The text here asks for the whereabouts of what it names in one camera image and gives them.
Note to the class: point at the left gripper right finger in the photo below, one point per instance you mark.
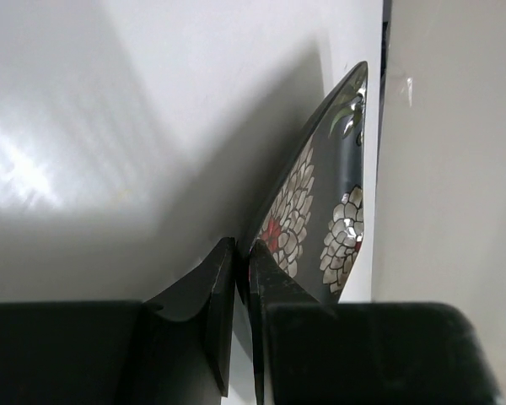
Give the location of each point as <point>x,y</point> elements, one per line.
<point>286,324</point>

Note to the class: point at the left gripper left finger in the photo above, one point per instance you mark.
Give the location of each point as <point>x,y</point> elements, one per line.
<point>193,332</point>

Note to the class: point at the black floral square plate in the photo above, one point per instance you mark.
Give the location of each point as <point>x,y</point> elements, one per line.
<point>310,212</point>

